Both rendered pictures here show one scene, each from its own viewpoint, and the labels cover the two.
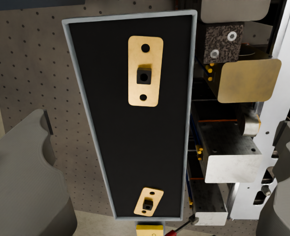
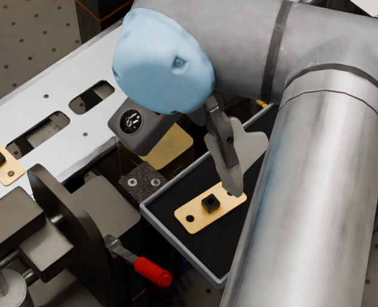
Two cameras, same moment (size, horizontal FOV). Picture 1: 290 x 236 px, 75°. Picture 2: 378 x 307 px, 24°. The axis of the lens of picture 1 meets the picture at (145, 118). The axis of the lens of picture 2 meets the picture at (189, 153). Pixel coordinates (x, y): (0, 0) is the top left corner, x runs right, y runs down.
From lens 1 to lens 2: 0.85 m
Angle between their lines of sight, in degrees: 29
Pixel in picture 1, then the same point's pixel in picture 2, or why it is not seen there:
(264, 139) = not seen: hidden behind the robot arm
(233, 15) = (116, 198)
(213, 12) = (127, 214)
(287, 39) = (89, 146)
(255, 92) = not seen: hidden behind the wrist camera
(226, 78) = (167, 155)
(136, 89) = (227, 201)
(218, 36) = (141, 192)
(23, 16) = not seen: outside the picture
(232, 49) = (140, 172)
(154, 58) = (192, 207)
